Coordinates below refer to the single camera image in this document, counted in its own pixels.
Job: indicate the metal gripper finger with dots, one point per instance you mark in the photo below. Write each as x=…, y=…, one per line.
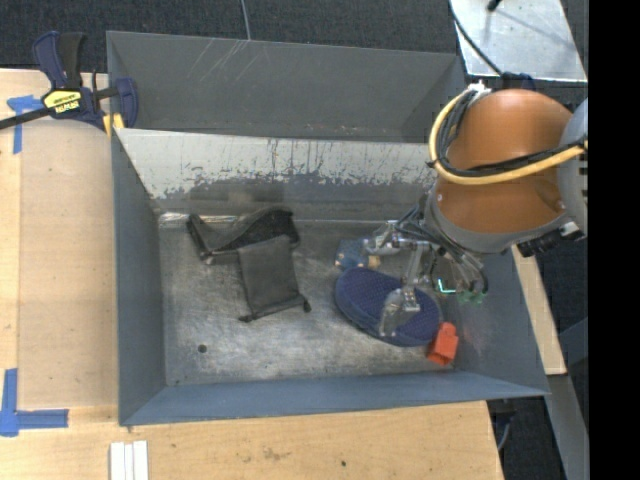
x=384, y=242
x=395, y=313

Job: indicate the blue toy figure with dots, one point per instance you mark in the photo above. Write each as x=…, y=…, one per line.
x=350, y=253

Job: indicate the orange-red small block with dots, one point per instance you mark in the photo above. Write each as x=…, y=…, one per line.
x=443, y=344

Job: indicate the black mesh cloth bag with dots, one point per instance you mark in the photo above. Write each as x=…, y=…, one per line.
x=270, y=225

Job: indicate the dark grey cloth pouch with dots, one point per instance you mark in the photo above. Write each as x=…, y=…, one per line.
x=270, y=278

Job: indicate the grey metal bin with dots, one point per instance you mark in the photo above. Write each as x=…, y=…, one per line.
x=280, y=358

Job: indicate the black cylinder on white bracket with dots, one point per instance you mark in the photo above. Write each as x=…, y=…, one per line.
x=542, y=243

